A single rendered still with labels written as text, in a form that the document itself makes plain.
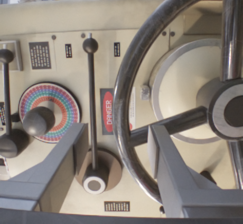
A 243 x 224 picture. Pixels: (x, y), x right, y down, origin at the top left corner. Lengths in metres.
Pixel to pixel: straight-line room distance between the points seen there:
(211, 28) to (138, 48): 0.31
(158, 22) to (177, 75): 0.16
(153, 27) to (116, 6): 0.26
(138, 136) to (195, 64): 0.19
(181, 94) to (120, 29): 0.22
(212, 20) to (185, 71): 0.19
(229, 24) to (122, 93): 0.16
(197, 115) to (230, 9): 0.14
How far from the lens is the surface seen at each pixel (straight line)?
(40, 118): 0.42
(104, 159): 0.51
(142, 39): 0.21
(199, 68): 0.36
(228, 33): 0.27
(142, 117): 0.48
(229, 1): 0.26
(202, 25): 0.49
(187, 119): 0.27
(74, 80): 0.47
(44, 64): 0.49
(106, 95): 0.46
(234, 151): 0.33
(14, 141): 0.53
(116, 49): 0.45
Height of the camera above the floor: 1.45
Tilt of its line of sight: 2 degrees up
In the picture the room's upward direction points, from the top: 91 degrees counter-clockwise
